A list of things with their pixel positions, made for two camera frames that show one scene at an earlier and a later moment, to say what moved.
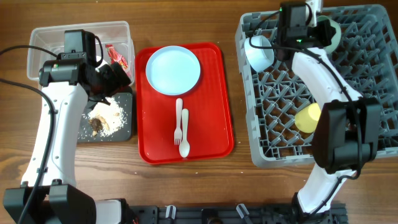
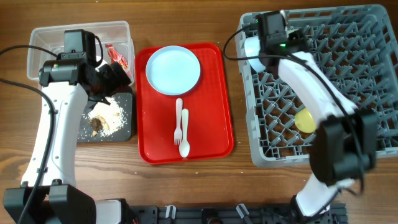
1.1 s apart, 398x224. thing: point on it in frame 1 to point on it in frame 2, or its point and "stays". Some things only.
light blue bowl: (259, 58) stays
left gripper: (116, 82) stays
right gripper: (324, 37) to (297, 35)
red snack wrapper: (115, 57) stays
